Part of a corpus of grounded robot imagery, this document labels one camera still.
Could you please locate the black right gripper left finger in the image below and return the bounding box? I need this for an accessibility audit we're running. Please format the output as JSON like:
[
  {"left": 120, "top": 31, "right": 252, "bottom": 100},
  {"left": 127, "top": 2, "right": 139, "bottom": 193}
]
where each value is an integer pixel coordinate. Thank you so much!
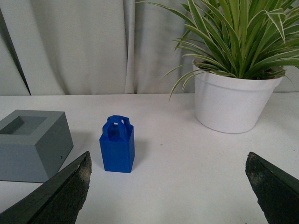
[{"left": 0, "top": 152, "right": 92, "bottom": 224}]

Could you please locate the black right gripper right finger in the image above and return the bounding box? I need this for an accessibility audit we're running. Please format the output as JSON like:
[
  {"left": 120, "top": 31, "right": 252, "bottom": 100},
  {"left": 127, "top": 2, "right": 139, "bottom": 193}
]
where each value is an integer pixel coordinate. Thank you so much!
[{"left": 245, "top": 152, "right": 299, "bottom": 224}]

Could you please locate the white plastic flower pot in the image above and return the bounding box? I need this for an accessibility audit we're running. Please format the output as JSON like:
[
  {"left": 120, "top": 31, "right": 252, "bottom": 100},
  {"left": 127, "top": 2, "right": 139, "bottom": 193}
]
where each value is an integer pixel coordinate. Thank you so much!
[{"left": 193, "top": 59, "right": 283, "bottom": 133}]

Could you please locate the gray square base block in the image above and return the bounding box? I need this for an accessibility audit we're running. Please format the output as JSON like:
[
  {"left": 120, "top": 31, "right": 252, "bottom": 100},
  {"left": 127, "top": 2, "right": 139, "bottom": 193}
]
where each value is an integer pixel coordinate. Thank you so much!
[{"left": 0, "top": 110, "right": 73, "bottom": 183}]

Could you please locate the blue plastic part with handle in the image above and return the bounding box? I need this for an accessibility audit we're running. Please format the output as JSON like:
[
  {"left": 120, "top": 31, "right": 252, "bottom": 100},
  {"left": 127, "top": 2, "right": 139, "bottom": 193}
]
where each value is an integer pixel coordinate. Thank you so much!
[{"left": 99, "top": 115, "right": 135, "bottom": 173}]

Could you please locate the green spider plant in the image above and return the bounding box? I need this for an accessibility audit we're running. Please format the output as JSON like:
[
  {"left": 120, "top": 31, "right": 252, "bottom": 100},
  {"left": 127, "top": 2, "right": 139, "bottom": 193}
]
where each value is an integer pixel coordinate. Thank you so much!
[{"left": 141, "top": 0, "right": 299, "bottom": 92}]

